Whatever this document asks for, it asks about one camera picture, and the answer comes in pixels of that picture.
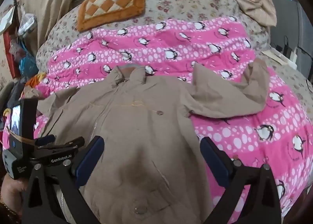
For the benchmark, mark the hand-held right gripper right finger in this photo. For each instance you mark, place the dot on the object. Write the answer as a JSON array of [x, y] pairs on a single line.
[[215, 162]]

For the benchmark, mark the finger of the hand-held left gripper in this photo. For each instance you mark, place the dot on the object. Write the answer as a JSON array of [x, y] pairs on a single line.
[[58, 151], [46, 139]]

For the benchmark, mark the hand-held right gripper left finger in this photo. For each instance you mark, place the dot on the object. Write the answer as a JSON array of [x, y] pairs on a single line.
[[90, 160]]

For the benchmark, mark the khaki jacket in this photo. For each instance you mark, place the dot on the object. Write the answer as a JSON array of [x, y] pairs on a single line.
[[137, 128]]

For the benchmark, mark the person's left hand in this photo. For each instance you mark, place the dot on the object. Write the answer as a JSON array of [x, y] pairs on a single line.
[[11, 189]]

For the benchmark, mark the orange cloth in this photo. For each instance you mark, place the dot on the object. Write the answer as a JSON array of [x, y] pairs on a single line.
[[36, 78]]

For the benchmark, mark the white plastic bag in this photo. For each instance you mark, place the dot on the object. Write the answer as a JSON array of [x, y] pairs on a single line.
[[27, 23]]

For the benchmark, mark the wooden board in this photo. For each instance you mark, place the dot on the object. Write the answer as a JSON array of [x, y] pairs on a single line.
[[276, 55]]

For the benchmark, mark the pink penguin print blanket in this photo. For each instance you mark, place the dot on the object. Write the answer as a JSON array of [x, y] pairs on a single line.
[[171, 43]]

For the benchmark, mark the orange checkered cushion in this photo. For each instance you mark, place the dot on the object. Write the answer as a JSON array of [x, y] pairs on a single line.
[[110, 4]]

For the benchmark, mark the grey cabinet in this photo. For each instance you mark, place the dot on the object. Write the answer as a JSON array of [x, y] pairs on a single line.
[[288, 18]]

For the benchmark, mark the floral bed sheet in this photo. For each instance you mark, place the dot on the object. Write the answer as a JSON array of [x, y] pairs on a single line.
[[183, 1]]

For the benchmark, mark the red wooden frame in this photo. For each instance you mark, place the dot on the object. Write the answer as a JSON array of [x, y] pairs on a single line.
[[9, 50]]

